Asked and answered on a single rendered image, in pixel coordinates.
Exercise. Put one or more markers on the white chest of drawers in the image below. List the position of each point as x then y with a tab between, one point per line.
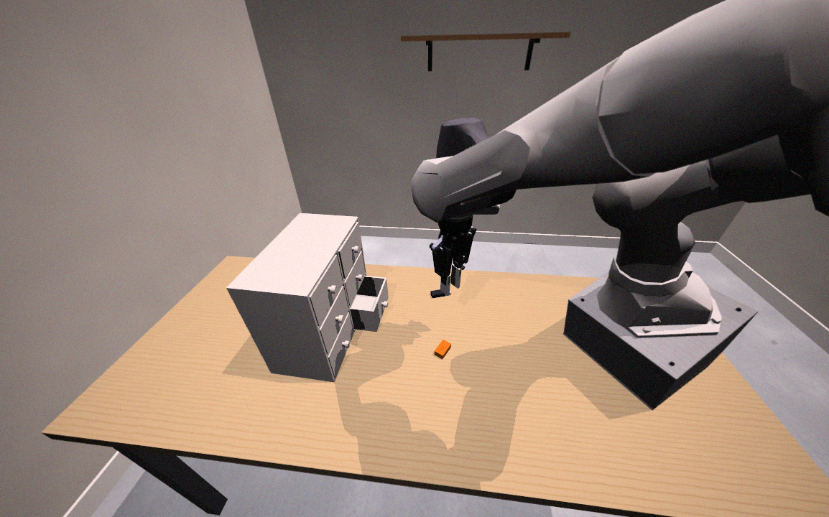
272	295

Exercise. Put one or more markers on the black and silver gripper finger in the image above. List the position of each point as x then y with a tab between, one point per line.
442	259
463	249

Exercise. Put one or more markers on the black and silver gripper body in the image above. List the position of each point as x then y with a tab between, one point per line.
453	227

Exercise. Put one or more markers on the grey drawer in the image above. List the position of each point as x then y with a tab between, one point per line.
353	279
334	319
325	290
350	249
340	345
369	304

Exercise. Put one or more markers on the orange nine-volt battery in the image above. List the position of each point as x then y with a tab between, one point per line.
442	349

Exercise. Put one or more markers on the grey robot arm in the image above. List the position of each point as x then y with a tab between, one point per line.
734	84

